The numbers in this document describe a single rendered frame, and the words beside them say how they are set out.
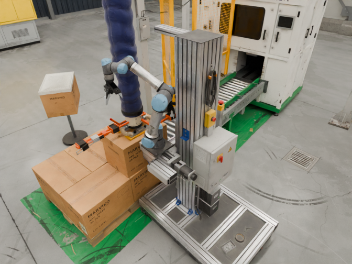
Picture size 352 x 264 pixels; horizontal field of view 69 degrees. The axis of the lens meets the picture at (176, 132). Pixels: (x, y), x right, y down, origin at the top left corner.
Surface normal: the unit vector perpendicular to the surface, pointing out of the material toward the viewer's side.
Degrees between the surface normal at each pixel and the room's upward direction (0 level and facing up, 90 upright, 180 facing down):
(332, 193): 0
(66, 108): 90
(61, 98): 90
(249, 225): 0
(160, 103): 83
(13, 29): 90
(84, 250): 0
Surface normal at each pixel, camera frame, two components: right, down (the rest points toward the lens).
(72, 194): -0.01, -0.81
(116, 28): -0.15, 0.43
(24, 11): 0.70, 0.41
